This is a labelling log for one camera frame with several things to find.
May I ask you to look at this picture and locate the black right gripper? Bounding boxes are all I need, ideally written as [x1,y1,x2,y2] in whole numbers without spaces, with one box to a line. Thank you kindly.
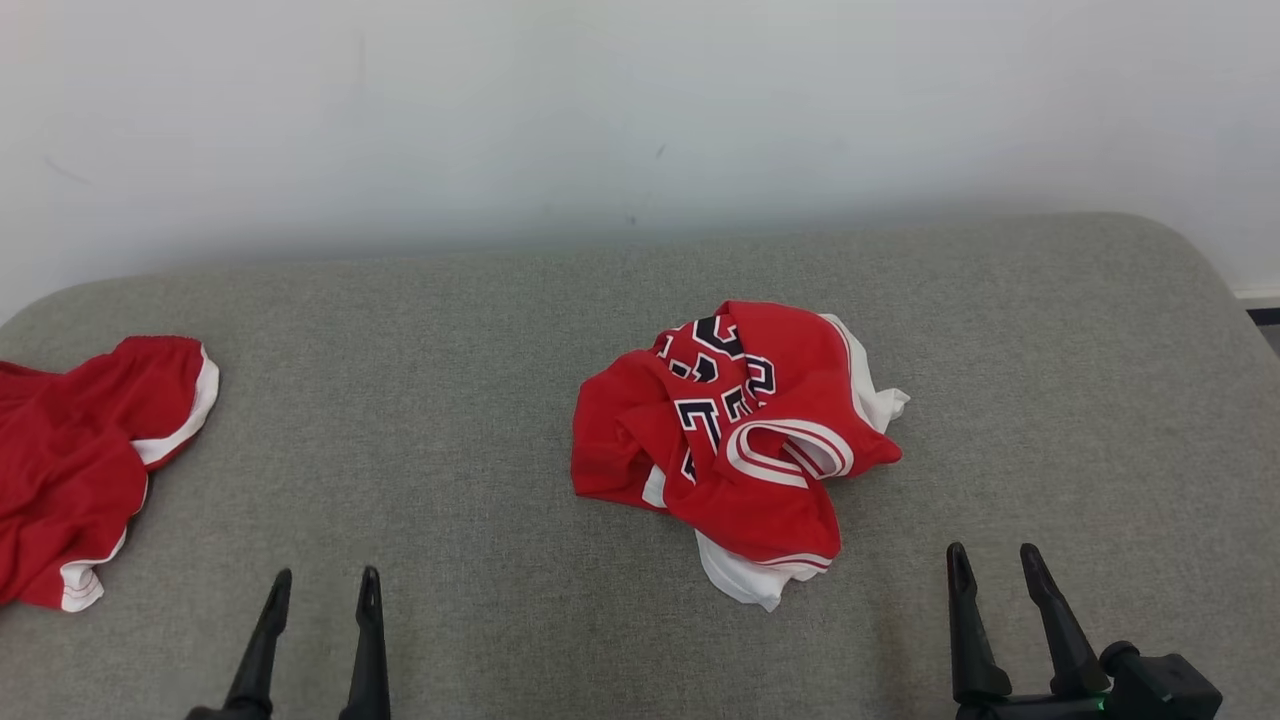
[946,542,1223,720]

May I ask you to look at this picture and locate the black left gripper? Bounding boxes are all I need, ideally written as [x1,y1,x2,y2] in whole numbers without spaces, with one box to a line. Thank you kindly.
[185,566,391,720]

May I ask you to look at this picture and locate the red basketball jersey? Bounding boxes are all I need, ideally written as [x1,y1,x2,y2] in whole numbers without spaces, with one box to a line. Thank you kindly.
[571,300,911,613]

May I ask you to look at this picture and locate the red shorts with white trim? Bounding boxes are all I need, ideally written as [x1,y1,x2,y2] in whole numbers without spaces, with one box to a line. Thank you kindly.
[0,335,221,613]

